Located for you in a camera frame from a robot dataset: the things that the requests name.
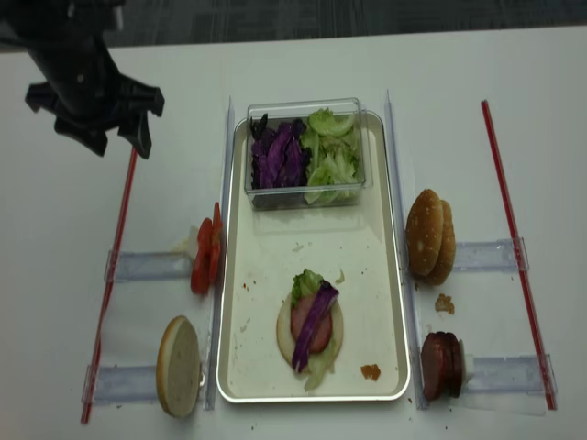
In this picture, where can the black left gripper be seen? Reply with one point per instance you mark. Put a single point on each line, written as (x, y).
(89, 95)

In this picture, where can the purple cabbage strip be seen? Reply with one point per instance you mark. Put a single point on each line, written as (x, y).
(326, 296)

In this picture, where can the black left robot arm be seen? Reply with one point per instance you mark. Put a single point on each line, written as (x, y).
(58, 19)

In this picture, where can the middle red tomato slice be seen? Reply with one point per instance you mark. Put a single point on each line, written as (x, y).
(204, 235)

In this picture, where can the red tomato slice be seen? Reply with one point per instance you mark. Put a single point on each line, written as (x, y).
(217, 229)
(204, 235)
(205, 269)

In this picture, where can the rear red tomato slice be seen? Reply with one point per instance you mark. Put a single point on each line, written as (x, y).
(217, 229)

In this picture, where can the front red tomato slice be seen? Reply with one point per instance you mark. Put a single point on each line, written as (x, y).
(205, 269)

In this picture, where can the green lettuce pile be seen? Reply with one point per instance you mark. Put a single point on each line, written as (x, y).
(335, 150)

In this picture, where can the green lettuce leaf on bun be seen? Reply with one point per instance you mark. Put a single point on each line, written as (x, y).
(305, 284)

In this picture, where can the small lettuce scrap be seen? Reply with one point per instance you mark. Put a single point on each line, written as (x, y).
(341, 278)

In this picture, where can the white stopper near patties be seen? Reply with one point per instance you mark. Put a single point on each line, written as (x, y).
(467, 366)

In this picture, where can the rear dark meat patty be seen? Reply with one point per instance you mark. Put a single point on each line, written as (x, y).
(457, 365)

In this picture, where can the white stopper near tomatoes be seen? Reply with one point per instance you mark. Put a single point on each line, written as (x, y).
(189, 246)

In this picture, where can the upper left clear holder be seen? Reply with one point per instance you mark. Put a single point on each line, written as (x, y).
(152, 266)

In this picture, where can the clear holder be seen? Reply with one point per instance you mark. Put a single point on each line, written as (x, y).
(152, 266)
(118, 385)
(508, 375)
(503, 255)

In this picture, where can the purple cabbage pile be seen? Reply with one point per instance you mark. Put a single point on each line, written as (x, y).
(279, 160)

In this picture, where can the clear plastic salad container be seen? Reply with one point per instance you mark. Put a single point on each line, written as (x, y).
(309, 196)

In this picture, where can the left clear long divider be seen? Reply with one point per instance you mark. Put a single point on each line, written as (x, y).
(219, 286)

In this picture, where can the clear long divider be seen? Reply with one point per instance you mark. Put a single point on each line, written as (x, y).
(219, 286)
(407, 282)

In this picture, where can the white cut bun half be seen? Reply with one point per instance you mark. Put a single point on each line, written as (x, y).
(178, 368)

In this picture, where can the lower left clear holder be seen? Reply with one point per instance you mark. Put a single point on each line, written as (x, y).
(118, 385)

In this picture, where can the round pink ham slice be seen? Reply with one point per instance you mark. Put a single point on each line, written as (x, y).
(323, 332)

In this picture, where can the bottom bun on tray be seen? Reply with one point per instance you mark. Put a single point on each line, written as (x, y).
(317, 363)

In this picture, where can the left red strip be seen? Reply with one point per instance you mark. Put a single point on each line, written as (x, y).
(114, 256)

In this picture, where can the red strip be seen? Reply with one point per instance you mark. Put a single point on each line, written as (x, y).
(114, 256)
(547, 380)

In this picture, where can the front sesame bun top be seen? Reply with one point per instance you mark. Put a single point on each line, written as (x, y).
(424, 227)

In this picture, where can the orange crumb on tray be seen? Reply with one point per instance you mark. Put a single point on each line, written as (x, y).
(370, 372)

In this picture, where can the rear brown bun top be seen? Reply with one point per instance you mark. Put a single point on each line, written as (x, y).
(447, 252)

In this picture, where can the right clear long divider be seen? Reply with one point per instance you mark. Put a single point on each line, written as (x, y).
(407, 282)

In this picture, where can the brown crumb on table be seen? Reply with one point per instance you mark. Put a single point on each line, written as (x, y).
(444, 304)

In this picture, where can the right red strip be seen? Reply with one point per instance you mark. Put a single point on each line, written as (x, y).
(547, 380)

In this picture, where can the upper right clear holder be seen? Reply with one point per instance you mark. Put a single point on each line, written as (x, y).
(503, 255)

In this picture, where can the lower right clear holder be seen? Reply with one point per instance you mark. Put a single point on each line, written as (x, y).
(508, 375)

